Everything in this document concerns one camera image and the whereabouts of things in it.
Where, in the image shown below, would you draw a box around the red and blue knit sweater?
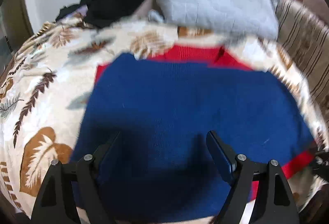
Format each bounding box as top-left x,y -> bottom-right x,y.
71,46 -> 314,223

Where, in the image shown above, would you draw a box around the cream leaf-print fleece blanket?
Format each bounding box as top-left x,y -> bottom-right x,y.
1,14 -> 328,216

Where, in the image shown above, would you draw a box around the brown striped patterned quilt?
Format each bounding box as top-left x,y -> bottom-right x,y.
274,0 -> 329,125

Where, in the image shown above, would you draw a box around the brown wooden wardrobe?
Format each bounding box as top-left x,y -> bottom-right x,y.
0,0 -> 34,76

